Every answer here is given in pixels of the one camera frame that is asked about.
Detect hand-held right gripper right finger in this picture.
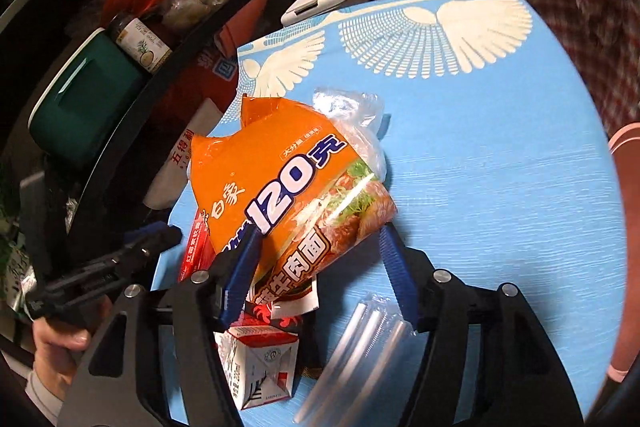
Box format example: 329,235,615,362
377,227,586,427

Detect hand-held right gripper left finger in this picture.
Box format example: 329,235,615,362
57,227,266,427

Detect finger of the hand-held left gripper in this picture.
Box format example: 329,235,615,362
120,223,184,260

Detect black sachet with red crab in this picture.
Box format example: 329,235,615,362
242,279,321,335

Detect white red milk carton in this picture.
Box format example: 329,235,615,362
215,324,301,412

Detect orange instant noodle packet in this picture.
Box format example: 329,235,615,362
191,94,398,308

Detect person's left hand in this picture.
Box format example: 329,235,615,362
32,296,113,389

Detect green white packet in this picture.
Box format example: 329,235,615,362
0,234,38,315

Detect white box with red print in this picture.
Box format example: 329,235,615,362
144,99,223,211

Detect clear plastic straw wrapper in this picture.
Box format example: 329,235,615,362
292,292,416,425

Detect blue tablecloth with white print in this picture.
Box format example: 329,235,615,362
145,0,628,427

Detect black shelf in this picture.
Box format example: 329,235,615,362
0,0,303,258

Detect clear plastic bag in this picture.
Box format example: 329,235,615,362
312,88,388,180

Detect green container with white lid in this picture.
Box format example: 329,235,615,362
27,28,146,168

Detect red cardboard box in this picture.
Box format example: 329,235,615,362
150,0,271,142

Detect glass jar with dark lid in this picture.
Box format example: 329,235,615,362
107,13,175,75

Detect pink round stool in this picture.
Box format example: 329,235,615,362
602,119,640,388

